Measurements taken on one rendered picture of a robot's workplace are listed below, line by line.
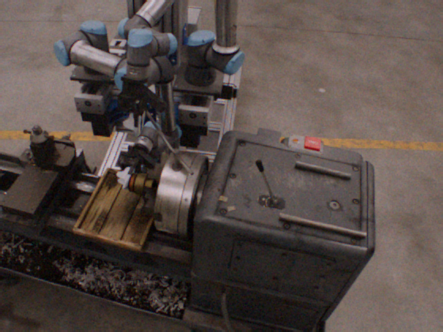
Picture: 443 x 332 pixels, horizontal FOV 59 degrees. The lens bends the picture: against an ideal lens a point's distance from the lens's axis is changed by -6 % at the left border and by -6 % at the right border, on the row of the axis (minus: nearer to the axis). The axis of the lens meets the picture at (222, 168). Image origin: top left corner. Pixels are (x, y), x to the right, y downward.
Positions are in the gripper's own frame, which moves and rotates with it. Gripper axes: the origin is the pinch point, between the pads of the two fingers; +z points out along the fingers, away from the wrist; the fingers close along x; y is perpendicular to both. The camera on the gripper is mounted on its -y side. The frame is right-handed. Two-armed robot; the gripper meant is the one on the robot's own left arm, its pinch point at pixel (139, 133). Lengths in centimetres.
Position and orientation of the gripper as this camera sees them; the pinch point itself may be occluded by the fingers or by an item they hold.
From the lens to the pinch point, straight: 145.9
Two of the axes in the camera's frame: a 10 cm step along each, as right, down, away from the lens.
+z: -1.5, 8.8, 4.6
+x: -1.9, 4.3, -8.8
